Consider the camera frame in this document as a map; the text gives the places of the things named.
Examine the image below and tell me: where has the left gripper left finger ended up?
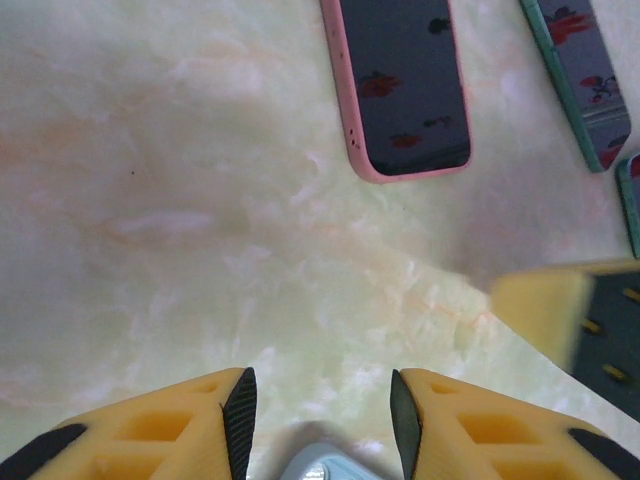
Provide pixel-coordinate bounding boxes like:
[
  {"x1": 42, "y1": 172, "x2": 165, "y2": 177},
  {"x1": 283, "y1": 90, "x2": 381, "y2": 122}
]
[{"x1": 0, "y1": 367, "x2": 259, "y2": 480}]

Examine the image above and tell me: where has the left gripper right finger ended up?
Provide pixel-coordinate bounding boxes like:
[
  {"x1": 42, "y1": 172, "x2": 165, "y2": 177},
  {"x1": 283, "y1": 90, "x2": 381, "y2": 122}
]
[{"x1": 390, "y1": 368, "x2": 640, "y2": 480}]

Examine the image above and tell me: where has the black smartphone green edge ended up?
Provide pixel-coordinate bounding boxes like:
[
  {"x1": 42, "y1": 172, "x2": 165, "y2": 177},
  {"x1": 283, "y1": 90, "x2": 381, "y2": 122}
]
[
  {"x1": 615, "y1": 154, "x2": 640, "y2": 259},
  {"x1": 519, "y1": 0, "x2": 634, "y2": 174}
]

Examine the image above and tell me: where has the pink phone case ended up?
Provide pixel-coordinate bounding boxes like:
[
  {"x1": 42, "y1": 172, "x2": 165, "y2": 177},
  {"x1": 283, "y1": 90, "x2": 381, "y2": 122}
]
[{"x1": 319, "y1": 0, "x2": 474, "y2": 185}]

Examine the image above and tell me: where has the black smartphone pink edge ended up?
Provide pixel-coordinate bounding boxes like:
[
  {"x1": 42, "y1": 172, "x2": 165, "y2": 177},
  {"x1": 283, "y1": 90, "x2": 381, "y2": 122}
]
[{"x1": 339, "y1": 0, "x2": 469, "y2": 176}]

